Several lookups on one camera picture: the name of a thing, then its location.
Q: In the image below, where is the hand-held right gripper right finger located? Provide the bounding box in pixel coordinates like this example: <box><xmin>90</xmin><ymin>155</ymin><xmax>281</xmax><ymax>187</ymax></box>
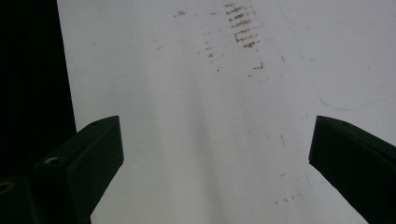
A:
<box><xmin>308</xmin><ymin>115</ymin><xmax>396</xmax><ymax>224</ymax></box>

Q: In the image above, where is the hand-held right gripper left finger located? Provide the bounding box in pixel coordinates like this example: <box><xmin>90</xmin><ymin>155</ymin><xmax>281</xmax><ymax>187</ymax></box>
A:
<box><xmin>33</xmin><ymin>115</ymin><xmax>125</xmax><ymax>224</ymax></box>

